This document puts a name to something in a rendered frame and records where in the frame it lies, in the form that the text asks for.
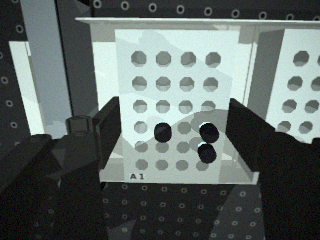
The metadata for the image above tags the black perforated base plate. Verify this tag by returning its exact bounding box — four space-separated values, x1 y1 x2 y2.
0 0 320 240

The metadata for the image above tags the white block with round holes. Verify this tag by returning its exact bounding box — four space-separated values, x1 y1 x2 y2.
247 29 320 144
115 30 239 184

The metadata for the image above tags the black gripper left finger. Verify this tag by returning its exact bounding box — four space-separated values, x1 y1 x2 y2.
0 96 121 240

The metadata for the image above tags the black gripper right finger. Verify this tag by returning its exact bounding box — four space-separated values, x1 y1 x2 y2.
225 98 320 240

